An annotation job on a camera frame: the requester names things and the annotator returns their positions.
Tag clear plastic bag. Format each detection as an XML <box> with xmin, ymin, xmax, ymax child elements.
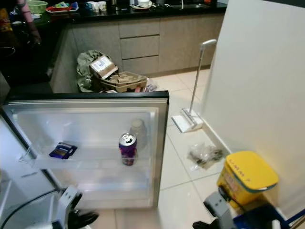
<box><xmin>188</xmin><ymin>142</ymin><xmax>224</xmax><ymax>170</ymax></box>

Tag clear plastic jar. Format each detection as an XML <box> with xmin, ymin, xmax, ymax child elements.
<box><xmin>129</xmin><ymin>118</ymin><xmax>146</xmax><ymax>144</ymax></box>

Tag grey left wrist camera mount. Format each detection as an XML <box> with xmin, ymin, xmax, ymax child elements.
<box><xmin>56</xmin><ymin>186</ymin><xmax>82</xmax><ymax>229</ymax></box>

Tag green bowl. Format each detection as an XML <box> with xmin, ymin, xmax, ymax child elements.
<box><xmin>26</xmin><ymin>0</ymin><xmax>48</xmax><ymax>14</ymax></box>

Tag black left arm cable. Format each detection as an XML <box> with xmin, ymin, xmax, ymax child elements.
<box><xmin>1</xmin><ymin>188</ymin><xmax>65</xmax><ymax>229</ymax></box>

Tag green plastic bag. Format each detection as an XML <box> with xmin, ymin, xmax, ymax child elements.
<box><xmin>76</xmin><ymin>50</ymin><xmax>101</xmax><ymax>93</ymax></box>

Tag red tray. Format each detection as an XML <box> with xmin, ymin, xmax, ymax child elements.
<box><xmin>46</xmin><ymin>2</ymin><xmax>79</xmax><ymax>14</ymax></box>

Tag orange snack bag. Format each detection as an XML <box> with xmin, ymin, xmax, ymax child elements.
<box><xmin>0</xmin><ymin>7</ymin><xmax>14</xmax><ymax>34</ymax></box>

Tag yellow lidded bin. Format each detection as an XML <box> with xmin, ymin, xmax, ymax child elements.
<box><xmin>216</xmin><ymin>150</ymin><xmax>279</xmax><ymax>208</ymax></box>

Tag blue dustpan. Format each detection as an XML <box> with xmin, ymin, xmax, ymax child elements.
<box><xmin>233</xmin><ymin>205</ymin><xmax>291</xmax><ymax>229</ymax></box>

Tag cardboard flap with white label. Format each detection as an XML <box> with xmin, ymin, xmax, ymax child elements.
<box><xmin>89</xmin><ymin>55</ymin><xmax>119</xmax><ymax>79</ymax></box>

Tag purple drink can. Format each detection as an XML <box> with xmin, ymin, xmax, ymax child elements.
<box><xmin>119</xmin><ymin>133</ymin><xmax>138</xmax><ymax>166</ymax></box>

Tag dark blue packet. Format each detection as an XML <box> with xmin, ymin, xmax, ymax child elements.
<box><xmin>49</xmin><ymin>142</ymin><xmax>78</xmax><ymax>160</ymax></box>

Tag white bowl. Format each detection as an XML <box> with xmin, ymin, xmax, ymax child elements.
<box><xmin>136</xmin><ymin>0</ymin><xmax>153</xmax><ymax>9</ymax></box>

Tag white cups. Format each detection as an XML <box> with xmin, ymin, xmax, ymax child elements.
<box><xmin>87</xmin><ymin>1</ymin><xmax>108</xmax><ymax>12</ymax></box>

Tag white flat floor mop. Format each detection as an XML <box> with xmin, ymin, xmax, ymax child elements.
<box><xmin>172</xmin><ymin>39</ymin><xmax>217</xmax><ymax>133</ymax></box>

